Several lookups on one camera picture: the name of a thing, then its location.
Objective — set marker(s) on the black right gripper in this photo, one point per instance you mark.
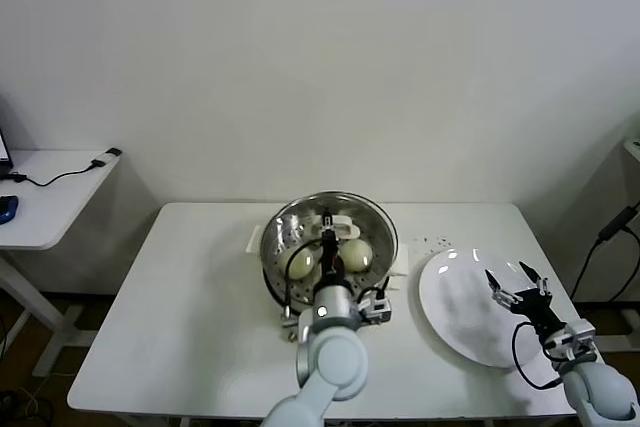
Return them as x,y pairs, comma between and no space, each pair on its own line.
532,307

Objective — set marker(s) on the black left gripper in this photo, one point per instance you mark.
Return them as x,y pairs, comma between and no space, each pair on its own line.
331,267

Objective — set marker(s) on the white steamed baozi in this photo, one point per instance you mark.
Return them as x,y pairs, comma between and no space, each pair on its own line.
356,253
302,263

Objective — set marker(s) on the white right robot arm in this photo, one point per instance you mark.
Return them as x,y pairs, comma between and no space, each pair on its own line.
597,392

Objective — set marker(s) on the perforated steel steamer basket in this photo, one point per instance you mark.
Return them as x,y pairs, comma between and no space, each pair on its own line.
300,297

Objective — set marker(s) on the white round plate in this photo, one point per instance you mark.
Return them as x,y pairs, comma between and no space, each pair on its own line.
450,307

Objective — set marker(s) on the white electric cooking pot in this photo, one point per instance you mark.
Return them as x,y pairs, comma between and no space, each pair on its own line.
401,257

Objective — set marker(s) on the white shelf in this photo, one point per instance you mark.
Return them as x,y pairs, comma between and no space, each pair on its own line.
632,154

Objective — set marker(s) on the grey adapter box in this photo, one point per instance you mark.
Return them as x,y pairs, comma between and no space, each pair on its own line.
107,156

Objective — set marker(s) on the white side table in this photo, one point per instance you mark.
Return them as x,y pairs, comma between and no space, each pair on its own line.
50,207

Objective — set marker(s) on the blue computer mouse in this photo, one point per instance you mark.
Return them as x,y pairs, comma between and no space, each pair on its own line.
7,209

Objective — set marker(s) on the black laptop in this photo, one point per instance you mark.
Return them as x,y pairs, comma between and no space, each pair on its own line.
4,149

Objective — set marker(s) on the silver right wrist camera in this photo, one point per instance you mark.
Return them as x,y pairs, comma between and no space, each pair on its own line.
575,337

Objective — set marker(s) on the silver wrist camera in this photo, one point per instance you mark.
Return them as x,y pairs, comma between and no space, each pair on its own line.
376,308
575,337

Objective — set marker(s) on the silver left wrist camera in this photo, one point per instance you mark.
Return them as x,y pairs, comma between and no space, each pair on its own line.
376,308

